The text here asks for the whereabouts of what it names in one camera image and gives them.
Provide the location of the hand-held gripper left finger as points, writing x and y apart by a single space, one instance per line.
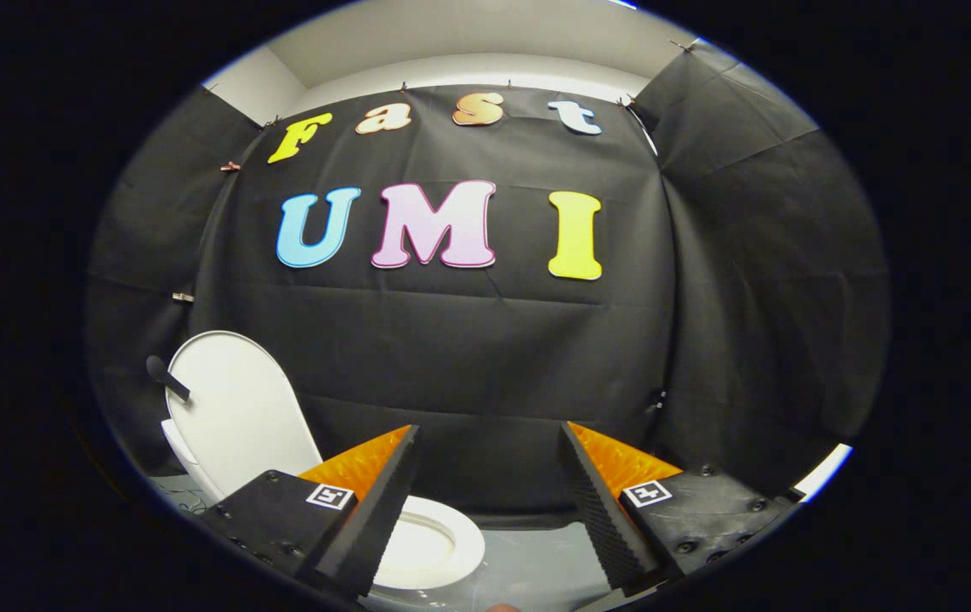
375 523

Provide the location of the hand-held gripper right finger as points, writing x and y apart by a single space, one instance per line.
600 523

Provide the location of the white toilet seat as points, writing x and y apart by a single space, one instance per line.
468 544

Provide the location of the white toilet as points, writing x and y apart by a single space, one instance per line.
175 442

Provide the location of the black backdrop cloth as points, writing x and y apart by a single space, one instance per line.
468 357

